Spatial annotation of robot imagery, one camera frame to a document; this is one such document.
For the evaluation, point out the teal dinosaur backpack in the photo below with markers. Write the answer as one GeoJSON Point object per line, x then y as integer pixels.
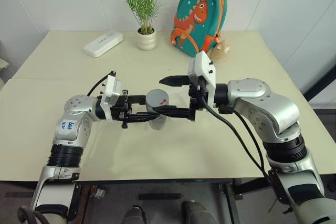
{"type": "Point", "coordinates": [197, 16]}

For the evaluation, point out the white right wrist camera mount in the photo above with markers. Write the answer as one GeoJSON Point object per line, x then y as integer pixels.
{"type": "Point", "coordinates": [206, 72]}

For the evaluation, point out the green artificial palm plant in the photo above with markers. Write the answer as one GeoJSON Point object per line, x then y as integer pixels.
{"type": "Point", "coordinates": [140, 1]}

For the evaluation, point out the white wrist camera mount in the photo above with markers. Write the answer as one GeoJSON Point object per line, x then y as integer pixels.
{"type": "Point", "coordinates": [111, 91]}
{"type": "Point", "coordinates": [206, 72]}

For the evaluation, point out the white ribbed plant pot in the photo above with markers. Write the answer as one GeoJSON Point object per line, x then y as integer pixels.
{"type": "Point", "coordinates": [146, 39]}

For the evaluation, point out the brown curved chair back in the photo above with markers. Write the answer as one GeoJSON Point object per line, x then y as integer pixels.
{"type": "Point", "coordinates": [29, 214]}

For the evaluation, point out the white rectangular box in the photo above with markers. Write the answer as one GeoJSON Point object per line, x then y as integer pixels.
{"type": "Point", "coordinates": [103, 43]}

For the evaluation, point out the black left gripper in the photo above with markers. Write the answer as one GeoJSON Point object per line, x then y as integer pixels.
{"type": "Point", "coordinates": [123, 110]}

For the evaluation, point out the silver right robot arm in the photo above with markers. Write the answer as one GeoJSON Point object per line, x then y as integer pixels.
{"type": "Point", "coordinates": [265, 108]}

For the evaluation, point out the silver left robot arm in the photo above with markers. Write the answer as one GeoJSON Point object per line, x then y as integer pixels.
{"type": "Point", "coordinates": [69, 132]}

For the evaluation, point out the beige plush hamster toy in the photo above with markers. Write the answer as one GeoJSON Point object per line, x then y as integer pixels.
{"type": "Point", "coordinates": [221, 51]}

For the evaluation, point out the rusty metal table leg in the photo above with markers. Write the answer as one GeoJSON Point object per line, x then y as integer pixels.
{"type": "Point", "coordinates": [90, 203]}

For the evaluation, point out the grey cylindrical can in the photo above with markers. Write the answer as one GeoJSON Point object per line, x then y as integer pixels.
{"type": "Point", "coordinates": [157, 98]}

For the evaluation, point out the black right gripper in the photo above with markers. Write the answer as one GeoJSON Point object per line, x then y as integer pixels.
{"type": "Point", "coordinates": [198, 98]}

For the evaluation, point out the dark rounded shape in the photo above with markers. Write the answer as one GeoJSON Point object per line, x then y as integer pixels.
{"type": "Point", "coordinates": [195, 212]}
{"type": "Point", "coordinates": [136, 214]}

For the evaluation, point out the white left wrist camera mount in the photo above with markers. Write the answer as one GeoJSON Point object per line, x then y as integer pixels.
{"type": "Point", "coordinates": [111, 91]}

